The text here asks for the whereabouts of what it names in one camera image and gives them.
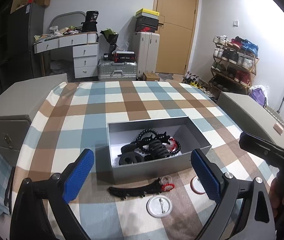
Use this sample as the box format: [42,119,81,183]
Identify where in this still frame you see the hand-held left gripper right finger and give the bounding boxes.
[190,149,276,240]

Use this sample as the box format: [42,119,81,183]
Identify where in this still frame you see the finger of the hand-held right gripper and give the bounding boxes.
[239,132,284,167]

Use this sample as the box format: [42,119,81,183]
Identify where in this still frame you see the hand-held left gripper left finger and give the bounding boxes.
[9,148,95,240]

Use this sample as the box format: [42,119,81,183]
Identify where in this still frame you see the red-rimmed round pin badge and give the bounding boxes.
[190,176,206,195]

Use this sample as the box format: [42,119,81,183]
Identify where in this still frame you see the black bead bracelet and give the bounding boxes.
[135,128,158,153]
[165,137,181,157]

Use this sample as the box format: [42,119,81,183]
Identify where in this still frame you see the grey cardboard box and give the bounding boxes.
[107,117,212,185]

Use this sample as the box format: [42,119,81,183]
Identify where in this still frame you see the white round pin badge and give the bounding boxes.
[146,195,173,218]

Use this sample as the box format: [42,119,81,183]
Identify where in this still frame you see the grey storage box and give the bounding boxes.
[0,74,68,165]
[217,92,284,150]

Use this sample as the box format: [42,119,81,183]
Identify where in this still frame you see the purple bag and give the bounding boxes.
[249,85,267,107]

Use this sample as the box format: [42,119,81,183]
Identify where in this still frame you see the wooden shoe rack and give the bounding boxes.
[208,44,260,98]

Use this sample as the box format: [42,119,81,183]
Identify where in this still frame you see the pile of shoes on floor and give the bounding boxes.
[182,71,217,98]

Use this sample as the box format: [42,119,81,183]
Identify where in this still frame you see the rows of shoes on rack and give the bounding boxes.
[212,35,259,84]

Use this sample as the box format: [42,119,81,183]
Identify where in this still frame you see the dark bag under desk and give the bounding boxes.
[49,59,75,77]

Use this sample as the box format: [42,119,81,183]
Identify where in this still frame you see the silver suitcase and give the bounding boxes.
[98,60,138,82]

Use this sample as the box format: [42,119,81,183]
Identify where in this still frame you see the small brown cardboard box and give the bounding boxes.
[142,72,160,81]

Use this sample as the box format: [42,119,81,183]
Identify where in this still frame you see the white desk with drawers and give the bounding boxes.
[33,32,99,79]

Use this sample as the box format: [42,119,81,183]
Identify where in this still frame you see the black box with red stripe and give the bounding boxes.
[112,51,136,63]

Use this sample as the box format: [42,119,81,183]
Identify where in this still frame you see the white upright suitcase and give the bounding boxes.
[132,31,160,78]

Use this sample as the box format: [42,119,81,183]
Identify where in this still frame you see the clear plastic bag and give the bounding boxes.
[118,41,130,53]

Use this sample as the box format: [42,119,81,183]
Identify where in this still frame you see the dark wrapped bouquet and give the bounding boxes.
[100,28,119,54]

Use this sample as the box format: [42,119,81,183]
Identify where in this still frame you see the black fridge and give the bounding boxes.
[7,2,45,79]

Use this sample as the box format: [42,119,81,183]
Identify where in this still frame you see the clutter on desk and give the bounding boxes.
[34,26,82,40]

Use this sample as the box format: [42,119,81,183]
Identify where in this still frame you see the black bag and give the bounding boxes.
[81,10,99,33]

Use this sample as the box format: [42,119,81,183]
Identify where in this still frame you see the grey arched mirror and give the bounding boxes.
[49,11,87,34]

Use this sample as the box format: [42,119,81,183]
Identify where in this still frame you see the red and black shoe box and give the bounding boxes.
[135,24,157,33]

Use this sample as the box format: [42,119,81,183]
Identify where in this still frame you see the wooden door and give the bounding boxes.
[153,0,199,75]

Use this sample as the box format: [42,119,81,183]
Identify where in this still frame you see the yellow-lidded shoe box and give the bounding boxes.
[135,9,160,18]

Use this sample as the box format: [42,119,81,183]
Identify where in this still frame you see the open cardboard box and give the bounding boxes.
[33,0,55,8]

